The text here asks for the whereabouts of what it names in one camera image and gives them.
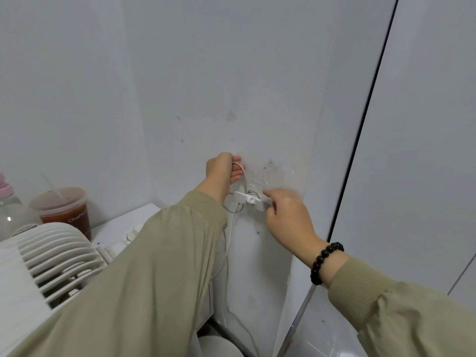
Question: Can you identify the cup of brown drink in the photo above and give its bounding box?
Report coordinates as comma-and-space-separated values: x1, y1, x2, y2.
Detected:
29, 174, 93, 242

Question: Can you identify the clear bottle with pink cap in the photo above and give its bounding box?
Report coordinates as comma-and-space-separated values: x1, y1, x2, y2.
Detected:
0, 173, 40, 242

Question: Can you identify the white fan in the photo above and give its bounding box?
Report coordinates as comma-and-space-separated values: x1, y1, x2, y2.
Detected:
0, 222, 244, 357

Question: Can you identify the person's right hand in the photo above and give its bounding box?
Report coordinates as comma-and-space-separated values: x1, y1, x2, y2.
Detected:
263, 188, 328, 266

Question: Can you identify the person's right forearm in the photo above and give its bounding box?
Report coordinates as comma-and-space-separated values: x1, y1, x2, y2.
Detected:
321, 252, 476, 357

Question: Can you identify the person's left hand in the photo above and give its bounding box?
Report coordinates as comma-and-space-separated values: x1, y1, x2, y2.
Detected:
205, 152, 246, 194

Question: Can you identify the white wardrobe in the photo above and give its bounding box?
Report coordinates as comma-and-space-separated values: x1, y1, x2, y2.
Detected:
329, 0, 476, 305

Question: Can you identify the black bead bracelet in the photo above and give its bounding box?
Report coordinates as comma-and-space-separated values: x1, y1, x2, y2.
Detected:
310, 241, 345, 286

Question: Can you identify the white power cable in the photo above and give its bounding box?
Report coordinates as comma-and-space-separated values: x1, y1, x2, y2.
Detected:
219, 161, 261, 357

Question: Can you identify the white nightstand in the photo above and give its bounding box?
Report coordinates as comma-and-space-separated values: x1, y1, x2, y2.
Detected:
90, 203, 216, 335

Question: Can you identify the person's left forearm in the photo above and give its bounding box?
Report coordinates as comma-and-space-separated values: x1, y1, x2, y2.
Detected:
7, 180, 228, 357

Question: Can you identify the white wall hook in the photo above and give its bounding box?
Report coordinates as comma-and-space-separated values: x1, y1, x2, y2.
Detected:
233, 190, 274, 212

